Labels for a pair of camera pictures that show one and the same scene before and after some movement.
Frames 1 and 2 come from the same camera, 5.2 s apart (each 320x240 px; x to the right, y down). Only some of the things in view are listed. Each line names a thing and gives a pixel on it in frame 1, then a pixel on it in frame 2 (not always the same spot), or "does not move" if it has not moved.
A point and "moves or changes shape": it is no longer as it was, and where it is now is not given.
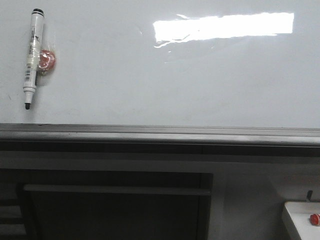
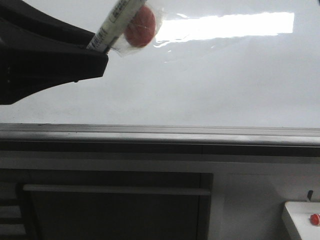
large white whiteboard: [189, 72] does not move
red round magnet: [47, 60] moves or changes shape
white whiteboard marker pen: [34, 55] moves or changes shape
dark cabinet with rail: [50, 204] does not move
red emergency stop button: [314, 219] does not move
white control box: [300, 212] does not move
